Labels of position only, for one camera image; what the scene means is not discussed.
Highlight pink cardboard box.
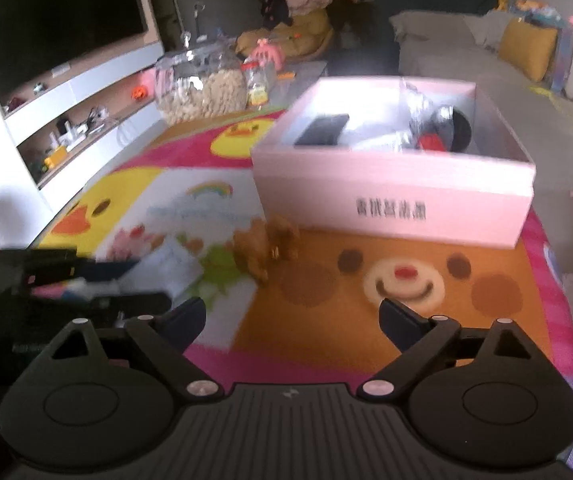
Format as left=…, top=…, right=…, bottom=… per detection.
left=252, top=77, right=536, bottom=248

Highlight small red-lid jar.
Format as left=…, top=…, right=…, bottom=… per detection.
left=241, top=60, right=270, bottom=107

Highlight colourful cartoon play mat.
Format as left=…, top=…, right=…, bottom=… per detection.
left=28, top=106, right=573, bottom=476

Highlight black round object in box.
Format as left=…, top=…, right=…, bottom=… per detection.
left=431, top=105, right=473, bottom=153

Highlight yellow armchair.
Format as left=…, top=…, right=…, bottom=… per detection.
left=236, top=9, right=334, bottom=61

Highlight glass jar with nuts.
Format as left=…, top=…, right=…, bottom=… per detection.
left=154, top=40, right=247, bottom=126

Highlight grey sofa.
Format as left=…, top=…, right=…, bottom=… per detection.
left=385, top=11, right=573, bottom=273

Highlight brown bear figurine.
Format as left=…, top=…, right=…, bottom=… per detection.
left=232, top=216, right=300, bottom=284

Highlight white tv cabinet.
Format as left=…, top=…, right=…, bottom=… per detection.
left=0, top=0, right=168, bottom=252

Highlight white battery charger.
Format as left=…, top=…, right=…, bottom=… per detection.
left=131, top=238, right=203, bottom=299

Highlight black phone in box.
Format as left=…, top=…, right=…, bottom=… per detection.
left=294, top=114, right=349, bottom=146

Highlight black television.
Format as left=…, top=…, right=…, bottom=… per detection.
left=0, top=0, right=145, bottom=103

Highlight pink toy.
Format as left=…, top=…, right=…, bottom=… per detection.
left=250, top=38, right=285, bottom=72

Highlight orange pumpkin toy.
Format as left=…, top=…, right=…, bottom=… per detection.
left=130, top=84, right=149, bottom=101

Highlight yellow cushion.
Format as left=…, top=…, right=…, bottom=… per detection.
left=498, top=18, right=557, bottom=84

